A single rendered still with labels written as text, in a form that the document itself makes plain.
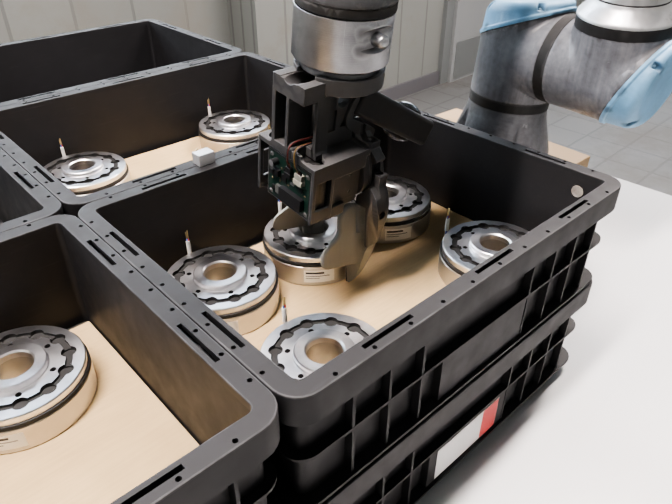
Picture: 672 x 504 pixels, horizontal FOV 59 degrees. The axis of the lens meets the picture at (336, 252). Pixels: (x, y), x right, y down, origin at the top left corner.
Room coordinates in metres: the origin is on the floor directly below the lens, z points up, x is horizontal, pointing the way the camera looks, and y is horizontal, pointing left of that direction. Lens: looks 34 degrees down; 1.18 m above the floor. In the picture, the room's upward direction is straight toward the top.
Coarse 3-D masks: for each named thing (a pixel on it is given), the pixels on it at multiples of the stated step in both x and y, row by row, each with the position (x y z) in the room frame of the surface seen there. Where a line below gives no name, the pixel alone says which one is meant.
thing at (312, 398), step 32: (448, 128) 0.63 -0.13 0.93; (224, 160) 0.54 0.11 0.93; (544, 160) 0.54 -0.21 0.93; (128, 192) 0.47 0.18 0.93; (608, 192) 0.47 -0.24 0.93; (96, 224) 0.42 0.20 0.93; (544, 224) 0.42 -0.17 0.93; (576, 224) 0.43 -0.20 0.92; (128, 256) 0.37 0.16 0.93; (512, 256) 0.37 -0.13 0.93; (544, 256) 0.40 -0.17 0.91; (160, 288) 0.33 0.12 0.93; (448, 288) 0.33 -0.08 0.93; (480, 288) 0.34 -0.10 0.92; (192, 320) 0.30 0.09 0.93; (416, 320) 0.30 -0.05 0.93; (448, 320) 0.31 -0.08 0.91; (256, 352) 0.27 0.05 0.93; (352, 352) 0.27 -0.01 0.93; (384, 352) 0.27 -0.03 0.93; (288, 384) 0.24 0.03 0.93; (320, 384) 0.24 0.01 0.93; (352, 384) 0.25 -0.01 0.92; (288, 416) 0.23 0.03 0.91; (320, 416) 0.23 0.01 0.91
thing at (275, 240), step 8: (336, 216) 0.55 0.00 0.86; (264, 232) 0.51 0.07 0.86; (272, 232) 0.51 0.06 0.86; (280, 232) 0.51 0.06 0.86; (288, 232) 0.51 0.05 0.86; (264, 240) 0.51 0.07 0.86; (272, 240) 0.50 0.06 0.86; (280, 240) 0.50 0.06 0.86; (288, 240) 0.50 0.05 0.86; (296, 240) 0.50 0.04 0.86; (328, 240) 0.50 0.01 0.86; (272, 248) 0.49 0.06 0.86; (280, 248) 0.48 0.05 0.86; (288, 248) 0.49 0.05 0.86; (296, 248) 0.49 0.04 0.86; (304, 248) 0.48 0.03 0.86; (312, 248) 0.48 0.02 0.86; (320, 248) 0.48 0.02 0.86; (280, 256) 0.48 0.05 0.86; (288, 256) 0.47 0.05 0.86; (296, 256) 0.47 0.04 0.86; (304, 256) 0.47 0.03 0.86; (312, 256) 0.47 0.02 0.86; (320, 256) 0.47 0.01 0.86
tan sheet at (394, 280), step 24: (432, 216) 0.60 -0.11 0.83; (456, 216) 0.60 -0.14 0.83; (432, 240) 0.55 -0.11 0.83; (384, 264) 0.50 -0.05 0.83; (408, 264) 0.50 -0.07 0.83; (432, 264) 0.50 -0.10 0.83; (288, 288) 0.46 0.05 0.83; (312, 288) 0.46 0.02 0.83; (336, 288) 0.46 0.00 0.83; (360, 288) 0.46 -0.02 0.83; (384, 288) 0.46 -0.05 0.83; (408, 288) 0.46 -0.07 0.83; (432, 288) 0.46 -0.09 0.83; (288, 312) 0.42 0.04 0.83; (312, 312) 0.42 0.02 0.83; (336, 312) 0.42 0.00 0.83; (360, 312) 0.42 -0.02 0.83; (384, 312) 0.42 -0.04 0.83; (264, 336) 0.39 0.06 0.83
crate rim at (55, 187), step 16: (192, 64) 0.86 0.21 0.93; (208, 64) 0.87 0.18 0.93; (272, 64) 0.86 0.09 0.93; (128, 80) 0.79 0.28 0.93; (144, 80) 0.80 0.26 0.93; (48, 96) 0.72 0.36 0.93; (64, 96) 0.73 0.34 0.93; (80, 96) 0.74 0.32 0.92; (0, 112) 0.67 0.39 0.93; (0, 144) 0.58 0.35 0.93; (240, 144) 0.58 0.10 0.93; (256, 144) 0.58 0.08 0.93; (16, 160) 0.54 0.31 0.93; (32, 160) 0.54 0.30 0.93; (192, 160) 0.54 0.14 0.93; (32, 176) 0.51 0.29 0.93; (48, 176) 0.50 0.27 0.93; (144, 176) 0.50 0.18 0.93; (160, 176) 0.50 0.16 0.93; (64, 192) 0.47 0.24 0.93; (96, 192) 0.47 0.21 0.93; (112, 192) 0.47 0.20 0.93; (64, 208) 0.45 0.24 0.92; (80, 208) 0.45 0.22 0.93
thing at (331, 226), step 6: (324, 222) 0.53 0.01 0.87; (330, 222) 0.52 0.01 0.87; (294, 228) 0.51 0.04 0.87; (300, 228) 0.52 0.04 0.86; (330, 228) 0.51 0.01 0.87; (336, 228) 0.51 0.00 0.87; (294, 234) 0.50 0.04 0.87; (300, 234) 0.50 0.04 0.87; (306, 234) 0.50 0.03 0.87; (312, 234) 0.50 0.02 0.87; (318, 234) 0.50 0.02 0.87; (324, 234) 0.50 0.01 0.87; (330, 234) 0.50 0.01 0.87; (300, 240) 0.50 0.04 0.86; (306, 240) 0.49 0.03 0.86; (312, 240) 0.49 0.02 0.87; (318, 240) 0.49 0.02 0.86; (324, 240) 0.50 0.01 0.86
